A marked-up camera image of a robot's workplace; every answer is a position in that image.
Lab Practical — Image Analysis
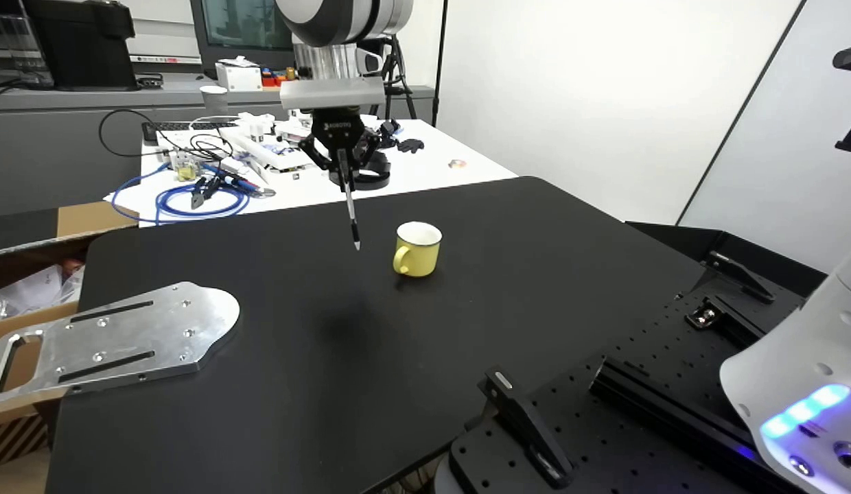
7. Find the black pen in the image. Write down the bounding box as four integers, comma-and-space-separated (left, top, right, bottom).
343, 178, 361, 252

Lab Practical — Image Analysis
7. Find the white side table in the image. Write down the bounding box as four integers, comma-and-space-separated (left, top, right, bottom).
103, 115, 510, 228

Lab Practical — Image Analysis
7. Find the cardboard box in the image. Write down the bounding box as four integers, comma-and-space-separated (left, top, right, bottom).
0, 200, 136, 466

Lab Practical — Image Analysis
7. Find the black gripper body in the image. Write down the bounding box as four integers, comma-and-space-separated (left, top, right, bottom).
298, 106, 375, 175

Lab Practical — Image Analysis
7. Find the black aluminium rail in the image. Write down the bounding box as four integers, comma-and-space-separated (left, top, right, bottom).
589, 359, 762, 470

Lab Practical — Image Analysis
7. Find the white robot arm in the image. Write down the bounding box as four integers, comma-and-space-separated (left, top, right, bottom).
273, 0, 415, 190

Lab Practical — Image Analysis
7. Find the black clamp lever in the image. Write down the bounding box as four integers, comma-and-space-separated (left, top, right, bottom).
481, 368, 573, 489

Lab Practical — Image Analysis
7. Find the blue cable coil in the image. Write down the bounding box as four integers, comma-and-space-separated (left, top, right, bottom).
107, 161, 264, 224

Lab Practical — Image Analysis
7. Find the silver metal mounting plate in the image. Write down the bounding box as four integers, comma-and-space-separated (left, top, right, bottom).
0, 279, 242, 412

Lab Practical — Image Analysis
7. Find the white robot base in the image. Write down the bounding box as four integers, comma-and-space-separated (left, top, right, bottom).
720, 252, 851, 494

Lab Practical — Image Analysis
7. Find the electronics board clutter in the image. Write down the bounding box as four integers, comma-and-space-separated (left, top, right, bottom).
153, 113, 309, 180

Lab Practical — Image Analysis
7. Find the dark computer monitor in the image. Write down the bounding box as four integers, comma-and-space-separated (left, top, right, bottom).
190, 0, 294, 76

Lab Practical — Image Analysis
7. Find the black perforated breadboard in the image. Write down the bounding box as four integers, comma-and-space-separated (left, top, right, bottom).
433, 275, 802, 494

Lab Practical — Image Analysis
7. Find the yellow enamel cup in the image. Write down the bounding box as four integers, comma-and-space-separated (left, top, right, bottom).
392, 219, 442, 277

